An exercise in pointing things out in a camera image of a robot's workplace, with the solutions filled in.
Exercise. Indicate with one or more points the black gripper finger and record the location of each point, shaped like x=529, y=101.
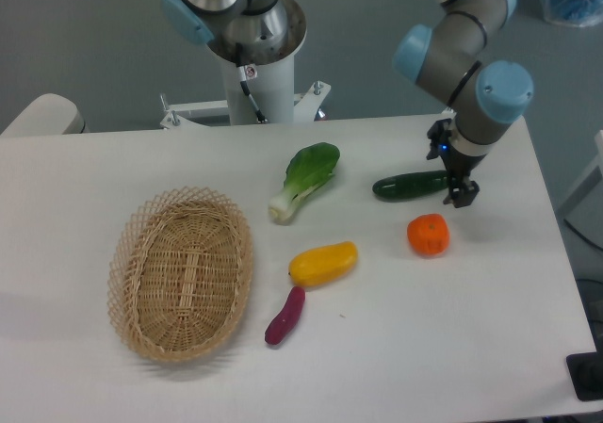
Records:
x=461, y=194
x=438, y=136

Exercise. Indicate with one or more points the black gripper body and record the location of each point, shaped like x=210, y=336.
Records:
x=458, y=165

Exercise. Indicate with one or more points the green cucumber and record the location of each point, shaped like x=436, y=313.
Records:
x=409, y=186

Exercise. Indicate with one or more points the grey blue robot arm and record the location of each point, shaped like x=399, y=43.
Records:
x=482, y=100

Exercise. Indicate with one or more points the orange pumpkin toy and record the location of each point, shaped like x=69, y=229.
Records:
x=428, y=234

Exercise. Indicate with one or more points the white furniture at right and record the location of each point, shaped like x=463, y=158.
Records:
x=588, y=179

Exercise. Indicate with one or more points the green bok choy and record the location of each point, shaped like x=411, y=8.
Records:
x=309, y=169

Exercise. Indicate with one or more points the yellow bell pepper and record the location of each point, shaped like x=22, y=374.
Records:
x=322, y=265

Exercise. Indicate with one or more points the purple sweet potato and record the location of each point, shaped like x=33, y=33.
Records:
x=287, y=319

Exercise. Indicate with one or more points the black device at edge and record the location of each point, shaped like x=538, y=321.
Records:
x=585, y=371

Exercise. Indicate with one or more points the woven wicker basket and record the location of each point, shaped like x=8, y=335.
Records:
x=181, y=275

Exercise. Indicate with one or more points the beige chair backrest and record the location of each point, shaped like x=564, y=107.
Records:
x=48, y=115

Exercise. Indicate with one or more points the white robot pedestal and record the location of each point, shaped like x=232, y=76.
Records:
x=256, y=55

